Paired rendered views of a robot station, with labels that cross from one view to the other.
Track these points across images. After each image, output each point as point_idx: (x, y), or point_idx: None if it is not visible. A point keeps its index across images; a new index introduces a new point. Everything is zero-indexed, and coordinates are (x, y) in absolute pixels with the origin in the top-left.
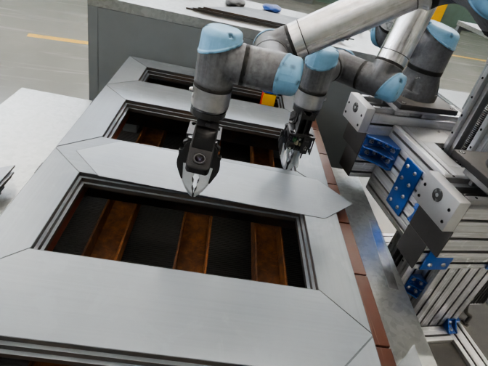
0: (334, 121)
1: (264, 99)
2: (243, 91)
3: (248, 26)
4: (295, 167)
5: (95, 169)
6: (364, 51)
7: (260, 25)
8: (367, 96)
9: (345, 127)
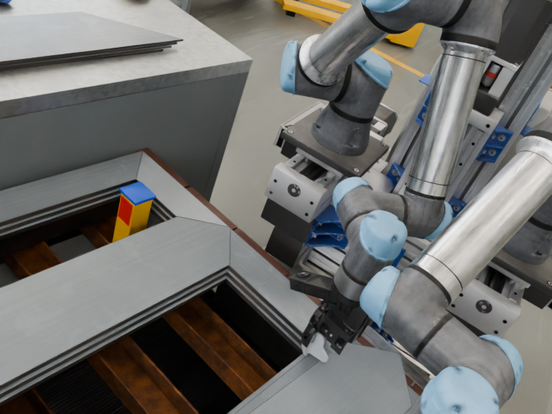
0: (184, 163)
1: (135, 213)
2: (79, 206)
3: (37, 86)
4: (332, 351)
5: None
6: (212, 62)
7: (41, 66)
8: (294, 165)
9: (197, 163)
